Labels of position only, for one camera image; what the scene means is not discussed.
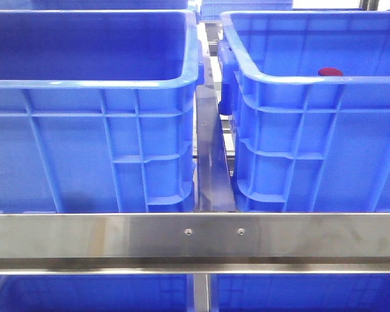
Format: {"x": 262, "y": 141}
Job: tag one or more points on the lower left blue crate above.
{"x": 97, "y": 293}

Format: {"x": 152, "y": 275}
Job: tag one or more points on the red mushroom push button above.
{"x": 330, "y": 72}

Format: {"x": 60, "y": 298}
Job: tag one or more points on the blue plastic crate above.
{"x": 304, "y": 142}
{"x": 96, "y": 110}

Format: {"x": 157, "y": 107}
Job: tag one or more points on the steel rack centre divider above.
{"x": 215, "y": 193}

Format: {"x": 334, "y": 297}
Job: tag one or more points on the left blue plastic crate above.
{"x": 96, "y": 110}

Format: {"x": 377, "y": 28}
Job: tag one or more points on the lower right blue crate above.
{"x": 302, "y": 292}

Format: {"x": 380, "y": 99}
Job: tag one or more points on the rear left blue crate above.
{"x": 100, "y": 5}

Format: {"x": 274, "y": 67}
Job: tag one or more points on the right blue plastic crate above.
{"x": 304, "y": 142}

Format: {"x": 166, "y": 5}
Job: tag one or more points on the rear right blue crate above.
{"x": 211, "y": 10}

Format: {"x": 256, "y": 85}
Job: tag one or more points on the steel rack front rail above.
{"x": 185, "y": 243}

